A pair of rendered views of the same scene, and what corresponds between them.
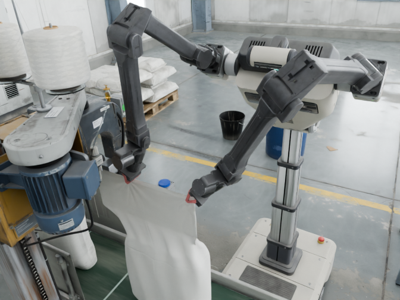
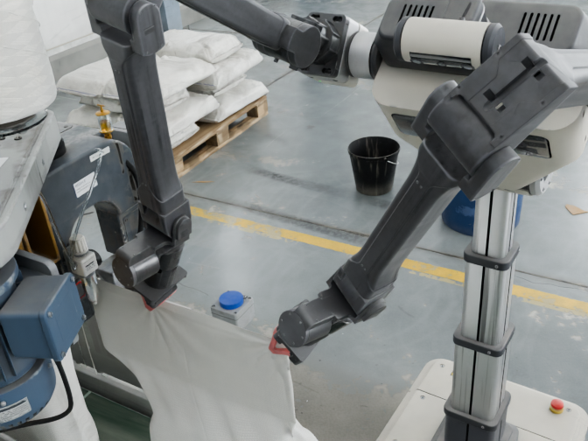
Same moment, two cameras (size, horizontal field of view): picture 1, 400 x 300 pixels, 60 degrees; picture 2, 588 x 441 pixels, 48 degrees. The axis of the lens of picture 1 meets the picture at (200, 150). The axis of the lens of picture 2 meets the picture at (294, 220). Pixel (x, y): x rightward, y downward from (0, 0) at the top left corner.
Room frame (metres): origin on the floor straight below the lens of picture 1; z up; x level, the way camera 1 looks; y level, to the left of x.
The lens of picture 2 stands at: (0.14, -0.04, 1.85)
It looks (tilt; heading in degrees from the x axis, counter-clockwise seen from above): 31 degrees down; 2
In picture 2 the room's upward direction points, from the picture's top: 5 degrees counter-clockwise
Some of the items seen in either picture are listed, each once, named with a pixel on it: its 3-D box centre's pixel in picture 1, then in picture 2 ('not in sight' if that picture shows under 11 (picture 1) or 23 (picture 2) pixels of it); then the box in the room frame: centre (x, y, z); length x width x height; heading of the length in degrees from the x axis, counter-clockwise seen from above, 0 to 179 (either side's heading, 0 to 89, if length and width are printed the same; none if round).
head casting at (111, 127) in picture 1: (78, 128); (49, 196); (1.37, 0.52, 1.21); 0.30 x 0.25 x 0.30; 60
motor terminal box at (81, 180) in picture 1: (83, 182); (46, 322); (0.90, 0.37, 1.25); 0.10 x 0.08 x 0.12; 175
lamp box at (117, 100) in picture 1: (118, 105); (129, 146); (1.44, 0.35, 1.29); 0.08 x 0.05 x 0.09; 60
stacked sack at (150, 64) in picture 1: (139, 63); (190, 45); (4.79, 0.78, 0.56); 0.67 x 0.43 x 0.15; 60
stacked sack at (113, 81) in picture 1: (124, 78); (160, 77); (4.14, 0.88, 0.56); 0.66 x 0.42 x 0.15; 150
